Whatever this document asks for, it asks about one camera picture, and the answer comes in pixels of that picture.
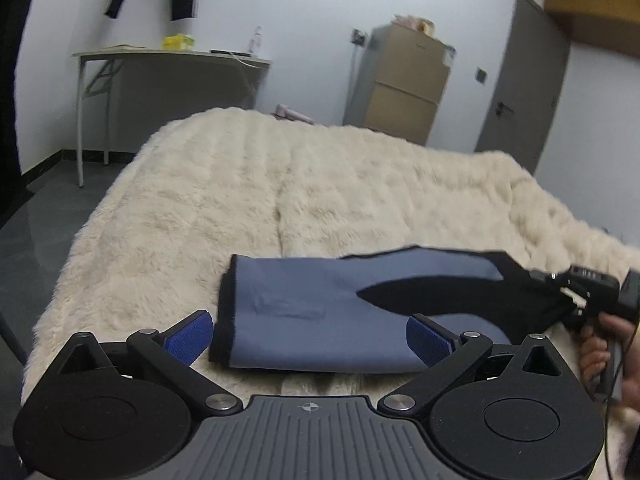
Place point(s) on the pile of snack packets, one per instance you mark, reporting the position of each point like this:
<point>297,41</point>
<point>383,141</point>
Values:
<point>414,25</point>

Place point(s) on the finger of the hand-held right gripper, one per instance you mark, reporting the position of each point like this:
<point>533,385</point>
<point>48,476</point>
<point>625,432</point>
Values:
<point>590,285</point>
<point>579,307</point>

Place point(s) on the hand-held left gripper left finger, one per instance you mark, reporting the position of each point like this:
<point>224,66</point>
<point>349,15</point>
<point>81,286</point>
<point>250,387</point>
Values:
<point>192,337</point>

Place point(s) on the black phone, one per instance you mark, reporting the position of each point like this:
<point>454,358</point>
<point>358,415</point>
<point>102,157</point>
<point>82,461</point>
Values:
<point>230,52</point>

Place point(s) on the grey folding table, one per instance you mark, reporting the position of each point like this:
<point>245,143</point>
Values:
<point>170,80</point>

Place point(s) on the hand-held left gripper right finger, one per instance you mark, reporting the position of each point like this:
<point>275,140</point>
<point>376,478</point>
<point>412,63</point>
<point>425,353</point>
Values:
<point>430,342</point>

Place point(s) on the sheets of paper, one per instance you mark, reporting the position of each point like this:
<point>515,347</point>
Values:
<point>122,47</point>

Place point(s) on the fridge sticker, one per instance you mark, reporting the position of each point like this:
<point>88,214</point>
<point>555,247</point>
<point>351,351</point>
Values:
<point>448,55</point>

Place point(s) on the dark wall switch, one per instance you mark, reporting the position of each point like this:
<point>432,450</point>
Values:
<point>480,75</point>

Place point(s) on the wooden cabinet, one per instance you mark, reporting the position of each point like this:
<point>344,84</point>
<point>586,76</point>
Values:
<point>595,10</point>

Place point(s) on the grey door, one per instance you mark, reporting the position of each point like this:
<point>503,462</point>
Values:
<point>525,85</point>

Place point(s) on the wall socket with plug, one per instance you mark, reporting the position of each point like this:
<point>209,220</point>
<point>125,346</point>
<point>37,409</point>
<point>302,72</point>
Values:
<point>359,36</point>

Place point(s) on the person's right hand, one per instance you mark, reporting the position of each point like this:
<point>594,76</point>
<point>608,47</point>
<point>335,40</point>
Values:
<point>592,355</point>

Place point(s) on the clear plastic bottle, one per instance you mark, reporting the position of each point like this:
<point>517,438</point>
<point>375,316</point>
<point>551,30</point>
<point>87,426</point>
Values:
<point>257,40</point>

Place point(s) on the white hair dryer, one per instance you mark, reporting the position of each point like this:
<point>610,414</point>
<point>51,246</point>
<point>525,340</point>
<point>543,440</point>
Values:
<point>295,114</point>

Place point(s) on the gold fridge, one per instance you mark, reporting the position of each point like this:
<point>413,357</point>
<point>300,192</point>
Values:
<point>400,85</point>

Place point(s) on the black and blue garment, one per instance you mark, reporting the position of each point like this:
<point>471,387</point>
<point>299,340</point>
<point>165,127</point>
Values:
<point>310,310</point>

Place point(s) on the yellow box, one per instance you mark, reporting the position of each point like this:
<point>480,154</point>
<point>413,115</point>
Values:
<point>179,43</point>

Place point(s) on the cream fluffy blanket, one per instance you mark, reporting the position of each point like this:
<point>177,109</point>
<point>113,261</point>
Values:
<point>300,185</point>

